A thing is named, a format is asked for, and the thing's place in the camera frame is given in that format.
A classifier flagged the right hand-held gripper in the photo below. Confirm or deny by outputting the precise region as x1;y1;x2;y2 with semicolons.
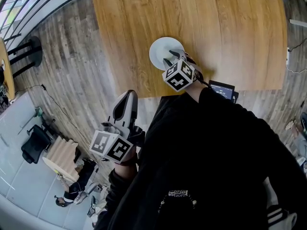
162;48;206;92

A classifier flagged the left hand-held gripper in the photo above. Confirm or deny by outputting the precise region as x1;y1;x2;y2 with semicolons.
89;89;146;164

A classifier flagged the person's right forearm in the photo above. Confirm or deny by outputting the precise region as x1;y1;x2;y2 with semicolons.
183;81;264;134

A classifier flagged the person's left forearm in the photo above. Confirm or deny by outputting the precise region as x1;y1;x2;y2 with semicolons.
107;149;145;201

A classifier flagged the white round plate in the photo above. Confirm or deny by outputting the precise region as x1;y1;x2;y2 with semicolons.
149;36;185;70

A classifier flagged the black tablet with screen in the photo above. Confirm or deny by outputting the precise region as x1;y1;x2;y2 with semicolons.
208;80;239;104

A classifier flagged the beige corrugated cardboard piece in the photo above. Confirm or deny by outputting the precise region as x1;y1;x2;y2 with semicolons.
42;135;80;182

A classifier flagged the person's black jacket torso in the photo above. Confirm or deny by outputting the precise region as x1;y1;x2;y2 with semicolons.
94;87;307;230

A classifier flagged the black office chair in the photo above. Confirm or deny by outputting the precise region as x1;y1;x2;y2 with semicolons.
21;124;52;164

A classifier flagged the black bar stool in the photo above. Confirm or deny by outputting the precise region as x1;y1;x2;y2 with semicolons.
7;35;44;79

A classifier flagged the round wooden side table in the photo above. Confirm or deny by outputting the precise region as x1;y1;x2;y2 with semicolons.
0;36;16;101

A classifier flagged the black floor cable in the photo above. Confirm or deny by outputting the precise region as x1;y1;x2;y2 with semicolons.
14;83;92;148

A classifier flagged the patterned bead necklace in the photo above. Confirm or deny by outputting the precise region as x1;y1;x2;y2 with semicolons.
157;188;198;213

